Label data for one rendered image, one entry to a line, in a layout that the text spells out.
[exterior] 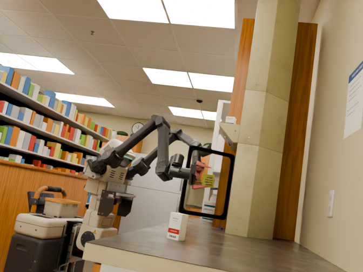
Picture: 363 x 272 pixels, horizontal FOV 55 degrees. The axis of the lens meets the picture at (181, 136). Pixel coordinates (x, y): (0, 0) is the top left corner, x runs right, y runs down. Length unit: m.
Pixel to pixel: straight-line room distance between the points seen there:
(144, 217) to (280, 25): 5.39
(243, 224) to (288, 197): 0.49
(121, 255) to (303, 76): 1.84
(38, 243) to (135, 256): 1.58
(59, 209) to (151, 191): 4.54
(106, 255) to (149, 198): 6.07
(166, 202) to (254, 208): 5.06
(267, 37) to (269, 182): 0.80
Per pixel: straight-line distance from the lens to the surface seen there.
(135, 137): 2.14
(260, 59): 2.03
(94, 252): 0.89
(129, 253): 0.86
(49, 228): 2.39
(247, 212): 1.86
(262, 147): 1.91
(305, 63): 2.45
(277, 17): 2.16
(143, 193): 6.97
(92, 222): 2.36
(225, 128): 1.90
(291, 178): 2.26
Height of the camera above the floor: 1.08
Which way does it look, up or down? 10 degrees up
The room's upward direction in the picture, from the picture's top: 10 degrees clockwise
